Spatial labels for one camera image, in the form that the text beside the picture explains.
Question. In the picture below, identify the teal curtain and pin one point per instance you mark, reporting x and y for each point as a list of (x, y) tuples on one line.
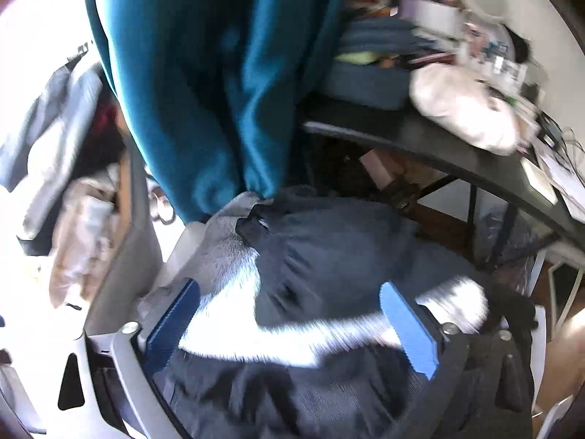
[(196, 77)]

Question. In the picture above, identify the cluster of cosmetics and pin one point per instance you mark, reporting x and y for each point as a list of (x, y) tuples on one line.
[(457, 13)]

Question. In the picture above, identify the white table frame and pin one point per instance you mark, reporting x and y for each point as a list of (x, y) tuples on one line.
[(562, 279)]

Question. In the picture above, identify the dark ribbed cloth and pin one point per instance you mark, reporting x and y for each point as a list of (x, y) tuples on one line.
[(320, 402)]

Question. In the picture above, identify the white fluffy garment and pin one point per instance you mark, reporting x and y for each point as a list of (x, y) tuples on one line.
[(283, 343)]

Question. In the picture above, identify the grey garment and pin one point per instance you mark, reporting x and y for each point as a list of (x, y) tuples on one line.
[(224, 242)]

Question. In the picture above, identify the purple plastic bag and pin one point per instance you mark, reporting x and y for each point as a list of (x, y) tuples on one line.
[(512, 242)]

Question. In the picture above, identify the beige pouch bag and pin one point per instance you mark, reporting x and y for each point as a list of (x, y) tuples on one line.
[(461, 105)]

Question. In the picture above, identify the white soap box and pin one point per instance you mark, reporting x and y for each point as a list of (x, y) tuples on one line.
[(539, 180)]

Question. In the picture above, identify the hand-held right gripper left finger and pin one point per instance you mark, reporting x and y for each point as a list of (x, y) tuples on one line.
[(171, 329)]

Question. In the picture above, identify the pink box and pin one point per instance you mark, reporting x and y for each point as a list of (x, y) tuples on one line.
[(377, 167)]

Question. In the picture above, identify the blue denim bag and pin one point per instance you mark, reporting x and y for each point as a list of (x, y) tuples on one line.
[(374, 59)]

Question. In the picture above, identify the stack of papers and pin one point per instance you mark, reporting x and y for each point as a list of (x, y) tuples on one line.
[(569, 187)]

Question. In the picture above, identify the dark blue garment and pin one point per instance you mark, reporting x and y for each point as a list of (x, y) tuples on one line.
[(338, 256)]

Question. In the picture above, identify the black desk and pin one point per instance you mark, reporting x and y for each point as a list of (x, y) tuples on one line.
[(411, 137)]

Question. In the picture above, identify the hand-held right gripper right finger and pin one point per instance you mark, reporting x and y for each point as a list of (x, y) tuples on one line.
[(411, 334)]

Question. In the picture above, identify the grey chair back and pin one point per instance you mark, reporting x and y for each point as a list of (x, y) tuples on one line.
[(137, 247)]

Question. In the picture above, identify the hanging light clothes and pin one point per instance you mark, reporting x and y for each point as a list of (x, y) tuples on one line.
[(59, 183)]

